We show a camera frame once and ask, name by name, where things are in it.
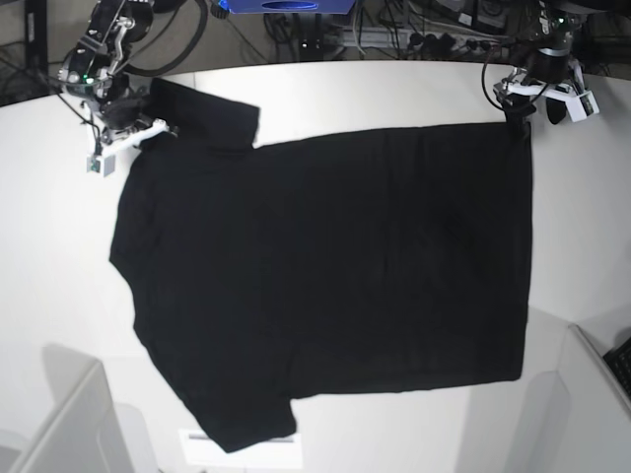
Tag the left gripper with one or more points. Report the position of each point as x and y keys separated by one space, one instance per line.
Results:
x=520 y=92

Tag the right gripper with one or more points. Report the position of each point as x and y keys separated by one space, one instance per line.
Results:
x=120 y=114

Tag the black T-shirt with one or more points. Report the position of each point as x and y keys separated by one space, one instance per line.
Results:
x=378 y=261

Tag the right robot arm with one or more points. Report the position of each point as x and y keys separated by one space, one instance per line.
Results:
x=93 y=70

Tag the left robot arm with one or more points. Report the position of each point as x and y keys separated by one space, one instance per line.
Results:
x=544 y=69

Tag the blue box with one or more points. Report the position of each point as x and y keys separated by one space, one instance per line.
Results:
x=251 y=7

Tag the white power strip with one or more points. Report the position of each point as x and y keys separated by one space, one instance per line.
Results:
x=384 y=38

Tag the black keyboard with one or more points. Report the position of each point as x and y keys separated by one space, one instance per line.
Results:
x=618 y=361

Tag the white partition panel right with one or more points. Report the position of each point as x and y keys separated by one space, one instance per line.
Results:
x=567 y=413

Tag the white partition panel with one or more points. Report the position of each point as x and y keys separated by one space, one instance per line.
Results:
x=85 y=430
x=567 y=413

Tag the white partition panel left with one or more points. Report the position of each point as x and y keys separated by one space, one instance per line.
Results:
x=85 y=430

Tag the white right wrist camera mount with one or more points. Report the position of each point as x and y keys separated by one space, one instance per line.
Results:
x=110 y=144

